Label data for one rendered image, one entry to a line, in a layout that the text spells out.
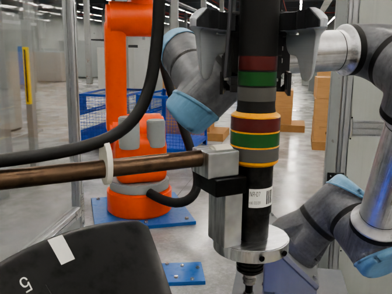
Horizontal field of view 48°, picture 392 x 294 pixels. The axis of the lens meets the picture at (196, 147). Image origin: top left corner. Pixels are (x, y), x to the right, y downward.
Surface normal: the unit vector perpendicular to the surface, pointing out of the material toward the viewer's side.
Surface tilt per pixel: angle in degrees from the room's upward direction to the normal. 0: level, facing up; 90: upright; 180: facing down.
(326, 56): 103
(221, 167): 90
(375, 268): 121
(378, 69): 94
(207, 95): 91
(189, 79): 55
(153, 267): 36
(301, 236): 67
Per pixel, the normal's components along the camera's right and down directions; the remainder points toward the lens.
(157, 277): 0.43, -0.69
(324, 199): -0.70, -0.42
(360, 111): -0.13, 0.20
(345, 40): 0.23, -0.30
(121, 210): -0.43, 0.18
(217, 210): -0.89, 0.08
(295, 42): -0.98, 0.10
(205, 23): 0.90, 0.10
